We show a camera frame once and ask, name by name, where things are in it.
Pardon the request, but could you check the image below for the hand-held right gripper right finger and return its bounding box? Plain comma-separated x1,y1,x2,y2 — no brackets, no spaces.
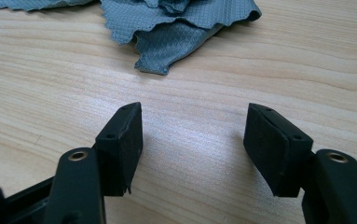
243,103,314,198

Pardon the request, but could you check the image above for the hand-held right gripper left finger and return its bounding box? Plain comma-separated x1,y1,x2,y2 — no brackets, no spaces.
95,102,144,197

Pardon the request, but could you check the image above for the grey microfibre cloth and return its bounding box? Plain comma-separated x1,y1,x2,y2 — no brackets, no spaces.
0,0,263,76

